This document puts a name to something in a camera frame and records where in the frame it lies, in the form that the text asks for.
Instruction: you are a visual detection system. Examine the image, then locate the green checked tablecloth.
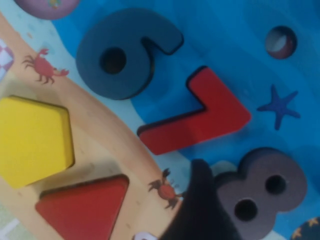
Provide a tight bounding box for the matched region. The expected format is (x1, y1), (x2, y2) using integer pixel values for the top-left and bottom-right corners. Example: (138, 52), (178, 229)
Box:
(0, 197), (47, 240)

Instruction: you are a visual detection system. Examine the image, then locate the yellow pentagon block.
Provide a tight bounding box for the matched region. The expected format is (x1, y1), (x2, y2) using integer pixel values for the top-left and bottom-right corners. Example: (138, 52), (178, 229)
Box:
(0, 95), (76, 190)

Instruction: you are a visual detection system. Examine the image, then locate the red number seven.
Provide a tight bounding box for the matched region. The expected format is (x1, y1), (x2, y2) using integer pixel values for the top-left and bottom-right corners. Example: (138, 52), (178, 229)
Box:
(136, 65), (252, 156)

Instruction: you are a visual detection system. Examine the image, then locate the blue wooden puzzle board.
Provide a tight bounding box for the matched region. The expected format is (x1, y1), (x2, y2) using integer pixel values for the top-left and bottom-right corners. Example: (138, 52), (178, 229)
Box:
(0, 0), (320, 240)

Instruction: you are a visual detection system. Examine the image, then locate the brown number eight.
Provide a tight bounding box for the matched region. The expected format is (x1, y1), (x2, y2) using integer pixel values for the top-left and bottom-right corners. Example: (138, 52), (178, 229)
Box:
(212, 146), (308, 230)

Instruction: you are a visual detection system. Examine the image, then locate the dark grey number six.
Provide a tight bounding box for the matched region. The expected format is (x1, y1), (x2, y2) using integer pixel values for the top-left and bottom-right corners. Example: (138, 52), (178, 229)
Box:
(75, 7), (185, 101)

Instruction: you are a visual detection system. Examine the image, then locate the red triangle block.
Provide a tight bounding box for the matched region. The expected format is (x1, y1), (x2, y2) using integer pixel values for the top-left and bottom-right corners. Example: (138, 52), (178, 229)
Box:
(34, 174), (130, 240)

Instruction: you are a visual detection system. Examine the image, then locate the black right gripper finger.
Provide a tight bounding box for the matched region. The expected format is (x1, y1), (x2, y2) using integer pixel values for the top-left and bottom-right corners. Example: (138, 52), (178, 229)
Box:
(159, 158), (242, 240)

